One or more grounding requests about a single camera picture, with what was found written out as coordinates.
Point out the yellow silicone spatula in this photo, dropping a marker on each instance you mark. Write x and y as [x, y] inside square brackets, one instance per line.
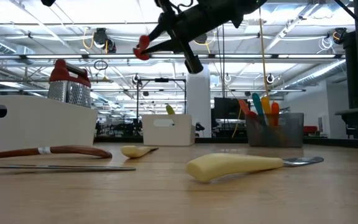
[266, 105]

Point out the white building column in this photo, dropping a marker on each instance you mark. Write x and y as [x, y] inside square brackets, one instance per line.
[199, 99]

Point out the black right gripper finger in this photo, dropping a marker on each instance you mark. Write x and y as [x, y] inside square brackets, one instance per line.
[160, 32]
[166, 47]

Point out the grey translucent plastic bin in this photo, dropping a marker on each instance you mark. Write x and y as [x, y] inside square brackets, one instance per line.
[291, 130]

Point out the white plastic bin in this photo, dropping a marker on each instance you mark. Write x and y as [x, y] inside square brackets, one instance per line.
[42, 124]
[179, 133]

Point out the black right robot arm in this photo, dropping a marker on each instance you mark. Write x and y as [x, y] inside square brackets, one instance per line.
[247, 6]

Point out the red silicone spoon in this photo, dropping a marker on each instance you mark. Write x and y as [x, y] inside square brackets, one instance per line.
[143, 42]

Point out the dark grey desk cart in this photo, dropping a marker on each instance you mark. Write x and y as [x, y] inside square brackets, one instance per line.
[353, 93]

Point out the blue silicone spatula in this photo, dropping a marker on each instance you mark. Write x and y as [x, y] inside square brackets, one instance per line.
[257, 104]

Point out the black metal stand frame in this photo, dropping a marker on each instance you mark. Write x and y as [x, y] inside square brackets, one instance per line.
[162, 80]

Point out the orange silicone spatula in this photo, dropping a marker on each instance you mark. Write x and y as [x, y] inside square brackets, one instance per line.
[275, 110]

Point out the red-trimmed metal box grater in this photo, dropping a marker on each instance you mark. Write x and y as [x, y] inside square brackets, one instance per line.
[70, 93]

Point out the lime green silicone spoon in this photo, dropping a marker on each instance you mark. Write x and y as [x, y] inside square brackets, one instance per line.
[170, 109]

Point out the red box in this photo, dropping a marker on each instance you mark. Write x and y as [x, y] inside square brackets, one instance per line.
[311, 129]

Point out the black display screen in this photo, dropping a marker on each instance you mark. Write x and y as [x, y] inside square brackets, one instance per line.
[228, 109]

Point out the brown wooden spoon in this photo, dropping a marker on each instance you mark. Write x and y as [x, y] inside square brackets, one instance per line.
[82, 151]

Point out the pink silicone spatula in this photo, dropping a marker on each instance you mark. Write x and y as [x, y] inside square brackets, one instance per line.
[244, 107]

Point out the red silicone spatula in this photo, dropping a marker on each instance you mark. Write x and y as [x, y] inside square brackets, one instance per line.
[251, 114]

